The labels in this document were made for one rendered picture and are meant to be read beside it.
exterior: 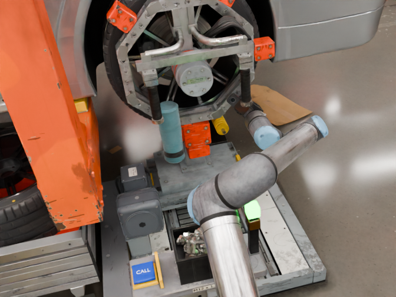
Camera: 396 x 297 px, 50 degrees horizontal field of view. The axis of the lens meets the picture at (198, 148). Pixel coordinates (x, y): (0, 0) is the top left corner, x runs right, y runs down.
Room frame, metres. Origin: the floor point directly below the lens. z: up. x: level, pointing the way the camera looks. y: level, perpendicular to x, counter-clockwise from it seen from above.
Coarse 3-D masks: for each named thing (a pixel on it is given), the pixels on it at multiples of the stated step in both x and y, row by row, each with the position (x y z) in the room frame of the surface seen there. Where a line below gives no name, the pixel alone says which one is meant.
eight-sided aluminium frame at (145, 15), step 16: (160, 0) 1.57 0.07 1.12; (176, 0) 1.58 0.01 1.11; (192, 0) 1.59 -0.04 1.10; (208, 0) 1.59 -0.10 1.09; (144, 16) 1.56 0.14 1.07; (240, 16) 1.62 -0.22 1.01; (128, 48) 1.55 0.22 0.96; (128, 64) 1.55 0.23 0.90; (128, 80) 1.54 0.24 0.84; (128, 96) 1.54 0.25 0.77; (224, 96) 1.64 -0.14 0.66; (144, 112) 1.55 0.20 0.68; (192, 112) 1.62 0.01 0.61; (208, 112) 1.59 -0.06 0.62; (224, 112) 1.60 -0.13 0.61
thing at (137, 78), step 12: (156, 36) 1.67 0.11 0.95; (228, 36) 1.88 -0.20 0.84; (132, 60) 1.65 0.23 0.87; (228, 60) 1.81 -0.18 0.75; (132, 72) 1.73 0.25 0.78; (216, 72) 1.70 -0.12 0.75; (228, 72) 1.75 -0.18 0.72; (216, 84) 1.76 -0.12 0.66; (228, 84) 1.69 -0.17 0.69; (144, 96) 1.64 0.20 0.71; (168, 96) 1.67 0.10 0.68; (180, 96) 1.77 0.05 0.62; (204, 96) 1.72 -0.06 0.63; (216, 96) 1.68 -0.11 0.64; (180, 108) 1.66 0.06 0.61
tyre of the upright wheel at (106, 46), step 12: (132, 0) 1.64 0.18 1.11; (144, 0) 1.64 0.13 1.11; (240, 0) 1.70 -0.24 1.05; (240, 12) 1.70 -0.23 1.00; (252, 12) 1.72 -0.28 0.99; (108, 24) 1.65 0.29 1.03; (252, 24) 1.70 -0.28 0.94; (108, 36) 1.62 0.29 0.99; (120, 36) 1.63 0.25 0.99; (108, 48) 1.62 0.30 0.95; (108, 60) 1.62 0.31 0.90; (108, 72) 1.62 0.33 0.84; (120, 72) 1.62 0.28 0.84; (120, 84) 1.62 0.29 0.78; (120, 96) 1.62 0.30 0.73; (132, 108) 1.63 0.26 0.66
